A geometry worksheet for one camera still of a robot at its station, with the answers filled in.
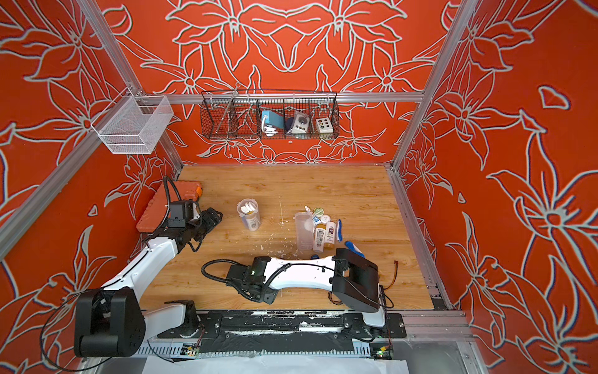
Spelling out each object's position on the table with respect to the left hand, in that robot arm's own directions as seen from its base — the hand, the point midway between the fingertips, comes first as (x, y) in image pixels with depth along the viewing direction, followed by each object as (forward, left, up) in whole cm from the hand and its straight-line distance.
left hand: (217, 217), depth 88 cm
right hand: (-23, -23, -7) cm, 33 cm away
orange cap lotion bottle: (0, -44, -9) cm, 45 cm away
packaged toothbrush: (+3, -48, -10) cm, 49 cm away
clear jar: (+3, -12, +2) cm, 12 cm away
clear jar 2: (+3, -34, -10) cm, 36 cm away
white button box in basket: (+34, -40, +19) cm, 56 cm away
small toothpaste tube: (+11, -36, -10) cm, 39 cm away
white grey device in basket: (+31, -30, +21) cm, 48 cm away
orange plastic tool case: (+3, +30, -6) cm, 30 cm away
